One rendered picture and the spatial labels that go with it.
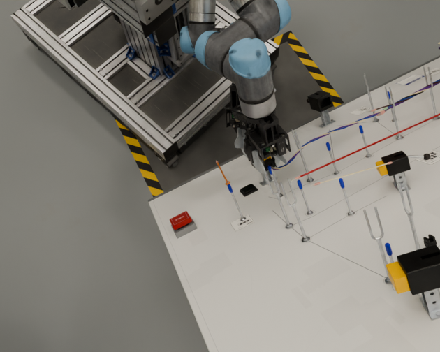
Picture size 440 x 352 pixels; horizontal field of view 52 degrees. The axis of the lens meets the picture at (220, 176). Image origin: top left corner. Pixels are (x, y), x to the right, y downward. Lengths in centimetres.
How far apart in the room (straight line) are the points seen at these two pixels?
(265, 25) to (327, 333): 62
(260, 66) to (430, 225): 42
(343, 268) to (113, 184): 176
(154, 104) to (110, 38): 50
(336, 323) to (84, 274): 174
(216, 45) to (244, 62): 11
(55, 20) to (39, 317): 159
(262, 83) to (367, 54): 195
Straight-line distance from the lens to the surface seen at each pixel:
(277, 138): 99
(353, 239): 90
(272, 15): 101
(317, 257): 88
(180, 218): 113
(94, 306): 230
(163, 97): 236
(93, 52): 262
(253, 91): 90
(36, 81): 290
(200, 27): 129
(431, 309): 73
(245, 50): 88
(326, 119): 145
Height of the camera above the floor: 218
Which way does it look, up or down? 68 degrees down
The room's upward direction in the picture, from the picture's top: 7 degrees counter-clockwise
